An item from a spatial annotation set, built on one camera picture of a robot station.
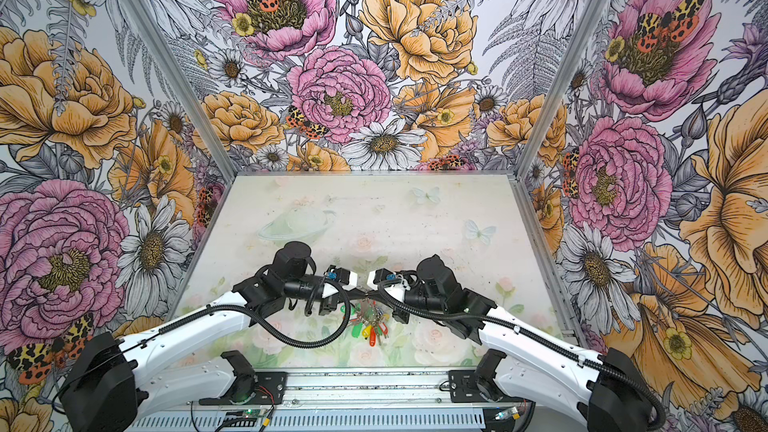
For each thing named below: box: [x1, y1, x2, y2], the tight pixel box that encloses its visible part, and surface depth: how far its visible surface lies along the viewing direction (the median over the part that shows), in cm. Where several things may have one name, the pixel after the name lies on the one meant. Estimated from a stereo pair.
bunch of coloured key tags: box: [348, 296, 391, 347], surface depth 84 cm
